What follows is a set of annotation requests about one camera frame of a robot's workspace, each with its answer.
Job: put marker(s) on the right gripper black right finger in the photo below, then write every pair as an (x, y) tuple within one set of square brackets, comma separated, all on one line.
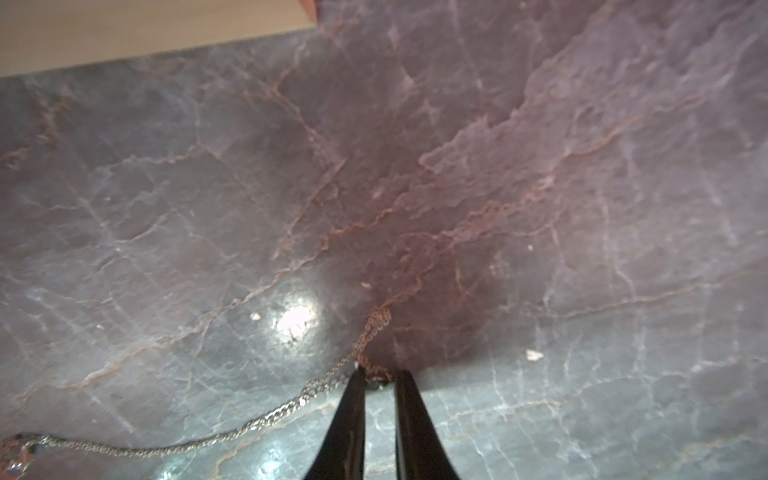
[(419, 452)]

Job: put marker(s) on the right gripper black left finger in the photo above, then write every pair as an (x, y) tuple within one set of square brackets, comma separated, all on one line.
[(341, 455)]

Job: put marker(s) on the wooden jewelry display stand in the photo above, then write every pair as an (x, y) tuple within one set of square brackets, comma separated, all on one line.
[(51, 34)]

